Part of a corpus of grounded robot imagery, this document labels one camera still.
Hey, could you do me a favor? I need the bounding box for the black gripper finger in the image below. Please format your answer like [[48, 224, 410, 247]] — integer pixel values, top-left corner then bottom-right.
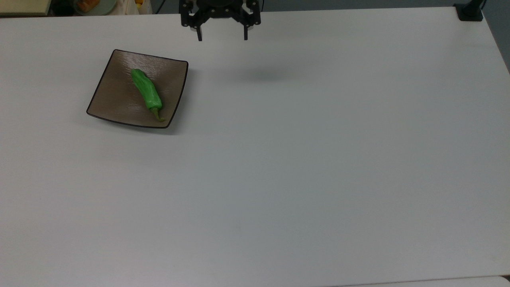
[[180, 0, 208, 42], [235, 0, 262, 41]]

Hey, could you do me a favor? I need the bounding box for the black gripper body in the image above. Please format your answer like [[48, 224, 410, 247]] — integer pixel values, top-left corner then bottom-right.
[[194, 0, 246, 19]]

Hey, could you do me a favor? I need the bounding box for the green chili pepper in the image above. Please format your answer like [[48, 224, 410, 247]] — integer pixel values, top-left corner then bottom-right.
[[131, 69, 166, 123]]

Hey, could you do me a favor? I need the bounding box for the brown square ceramic plate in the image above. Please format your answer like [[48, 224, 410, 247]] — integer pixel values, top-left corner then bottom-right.
[[86, 49, 189, 129]]

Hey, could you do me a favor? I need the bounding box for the white container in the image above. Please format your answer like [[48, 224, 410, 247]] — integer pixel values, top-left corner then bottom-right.
[[115, 0, 153, 15]]

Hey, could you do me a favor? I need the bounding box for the pale round bowl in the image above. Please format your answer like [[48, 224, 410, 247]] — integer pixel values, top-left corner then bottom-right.
[[73, 0, 117, 16]]

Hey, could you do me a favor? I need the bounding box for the beige box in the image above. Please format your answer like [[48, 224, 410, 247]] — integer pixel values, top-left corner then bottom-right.
[[0, 0, 52, 16]]

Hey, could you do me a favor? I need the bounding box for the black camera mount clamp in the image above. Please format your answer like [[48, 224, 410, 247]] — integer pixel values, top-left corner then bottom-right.
[[453, 0, 487, 22]]

